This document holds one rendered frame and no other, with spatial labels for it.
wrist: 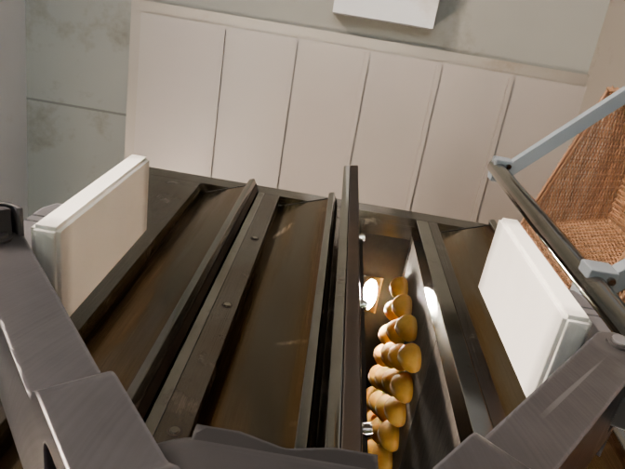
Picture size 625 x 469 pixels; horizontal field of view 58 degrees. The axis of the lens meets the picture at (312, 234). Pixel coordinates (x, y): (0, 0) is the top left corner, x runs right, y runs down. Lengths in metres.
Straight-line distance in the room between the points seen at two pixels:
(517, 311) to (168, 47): 3.70
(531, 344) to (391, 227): 1.70
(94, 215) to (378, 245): 1.74
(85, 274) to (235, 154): 3.64
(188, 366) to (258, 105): 2.85
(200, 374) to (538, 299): 0.88
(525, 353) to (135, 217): 0.14
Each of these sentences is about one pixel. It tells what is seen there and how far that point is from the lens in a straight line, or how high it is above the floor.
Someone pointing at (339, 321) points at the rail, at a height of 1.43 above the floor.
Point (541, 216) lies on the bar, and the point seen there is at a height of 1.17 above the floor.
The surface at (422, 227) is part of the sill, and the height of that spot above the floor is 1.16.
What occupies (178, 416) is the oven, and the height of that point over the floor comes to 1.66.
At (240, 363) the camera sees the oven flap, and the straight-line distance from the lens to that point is 1.08.
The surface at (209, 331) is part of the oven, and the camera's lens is 1.12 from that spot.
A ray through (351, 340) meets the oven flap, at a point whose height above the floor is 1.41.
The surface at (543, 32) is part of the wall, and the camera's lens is 3.90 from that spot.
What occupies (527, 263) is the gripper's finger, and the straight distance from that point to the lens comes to 0.18.
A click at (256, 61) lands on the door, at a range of 3.71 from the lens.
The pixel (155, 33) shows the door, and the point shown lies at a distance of 3.86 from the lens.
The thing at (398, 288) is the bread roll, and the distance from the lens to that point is 1.77.
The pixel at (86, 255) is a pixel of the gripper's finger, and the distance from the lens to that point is 0.17.
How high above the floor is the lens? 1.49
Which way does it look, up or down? level
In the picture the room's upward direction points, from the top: 80 degrees counter-clockwise
